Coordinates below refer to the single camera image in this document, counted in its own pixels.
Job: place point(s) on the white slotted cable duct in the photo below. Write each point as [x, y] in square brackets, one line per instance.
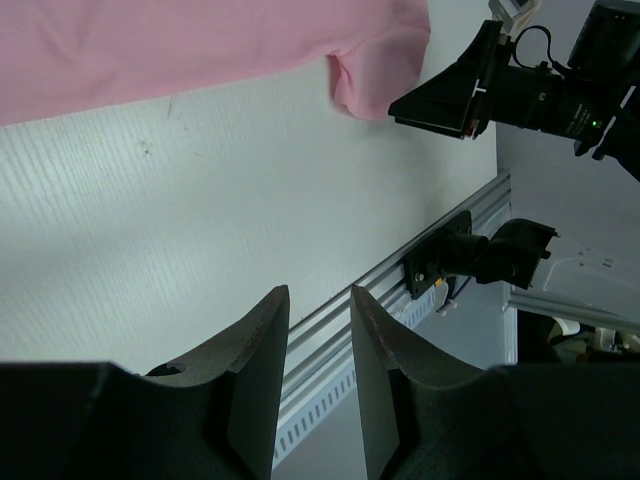
[340, 390]

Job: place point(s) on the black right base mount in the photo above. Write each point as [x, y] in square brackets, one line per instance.
[422, 264]

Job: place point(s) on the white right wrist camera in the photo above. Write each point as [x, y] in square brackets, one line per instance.
[515, 15]

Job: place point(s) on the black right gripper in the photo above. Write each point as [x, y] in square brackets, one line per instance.
[575, 101]

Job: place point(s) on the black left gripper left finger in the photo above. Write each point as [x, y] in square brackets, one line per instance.
[210, 413]

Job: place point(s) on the pink t-shirt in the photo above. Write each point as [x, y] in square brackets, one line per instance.
[60, 57]

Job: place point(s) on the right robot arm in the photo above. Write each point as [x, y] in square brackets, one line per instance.
[527, 254]

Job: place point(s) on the aluminium mounting rail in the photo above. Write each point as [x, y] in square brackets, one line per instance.
[386, 280]

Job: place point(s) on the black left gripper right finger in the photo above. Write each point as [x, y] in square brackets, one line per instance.
[425, 414]

